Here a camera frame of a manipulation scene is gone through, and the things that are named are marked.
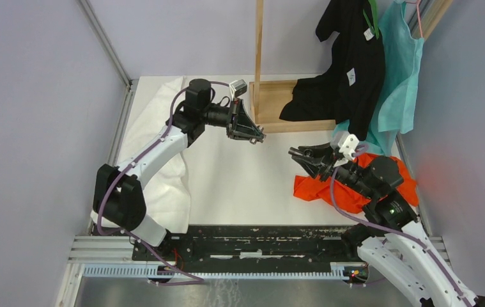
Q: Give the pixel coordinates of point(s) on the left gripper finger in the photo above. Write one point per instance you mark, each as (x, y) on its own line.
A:
(245, 121)
(245, 135)

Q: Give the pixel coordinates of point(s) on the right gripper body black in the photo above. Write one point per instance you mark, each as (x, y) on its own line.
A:
(331, 164)

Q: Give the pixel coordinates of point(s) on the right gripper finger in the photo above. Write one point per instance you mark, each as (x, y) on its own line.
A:
(315, 167)
(316, 153)

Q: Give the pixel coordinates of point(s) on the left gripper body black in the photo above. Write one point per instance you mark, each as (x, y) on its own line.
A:
(232, 125)

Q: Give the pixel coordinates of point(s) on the small silver tee fitting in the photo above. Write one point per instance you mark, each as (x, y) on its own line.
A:
(258, 138)

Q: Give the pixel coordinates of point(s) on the dark metal faucet body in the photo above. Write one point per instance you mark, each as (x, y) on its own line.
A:
(301, 153)

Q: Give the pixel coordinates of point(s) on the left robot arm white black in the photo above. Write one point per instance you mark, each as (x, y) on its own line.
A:
(119, 200)

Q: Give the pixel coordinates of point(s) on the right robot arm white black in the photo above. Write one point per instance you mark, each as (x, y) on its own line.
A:
(390, 238)

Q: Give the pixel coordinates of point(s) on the wooden clothes rack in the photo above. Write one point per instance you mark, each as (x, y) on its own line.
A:
(267, 98)

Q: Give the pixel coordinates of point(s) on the orange cloth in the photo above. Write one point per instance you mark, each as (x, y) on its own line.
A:
(308, 189)

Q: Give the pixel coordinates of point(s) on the black t-shirt hanging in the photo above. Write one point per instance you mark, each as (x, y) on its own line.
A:
(348, 91)

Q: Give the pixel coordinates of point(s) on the teal garment hanging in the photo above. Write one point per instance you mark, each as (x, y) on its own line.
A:
(394, 113)

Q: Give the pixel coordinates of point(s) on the green hanger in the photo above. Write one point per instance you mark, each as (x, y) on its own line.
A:
(370, 17)

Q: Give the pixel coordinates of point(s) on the pink hanger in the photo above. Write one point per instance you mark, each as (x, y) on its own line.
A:
(415, 22)

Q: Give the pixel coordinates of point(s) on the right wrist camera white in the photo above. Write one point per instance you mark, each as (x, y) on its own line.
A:
(344, 144)

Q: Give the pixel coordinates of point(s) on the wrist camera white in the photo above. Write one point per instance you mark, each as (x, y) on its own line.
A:
(237, 88)
(344, 144)

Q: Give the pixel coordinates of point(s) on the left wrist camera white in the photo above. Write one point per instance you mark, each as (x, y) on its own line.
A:
(237, 88)

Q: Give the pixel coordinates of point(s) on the white cable duct strip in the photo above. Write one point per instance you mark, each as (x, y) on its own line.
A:
(151, 271)

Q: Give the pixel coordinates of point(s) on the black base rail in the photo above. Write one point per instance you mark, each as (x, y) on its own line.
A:
(255, 249)

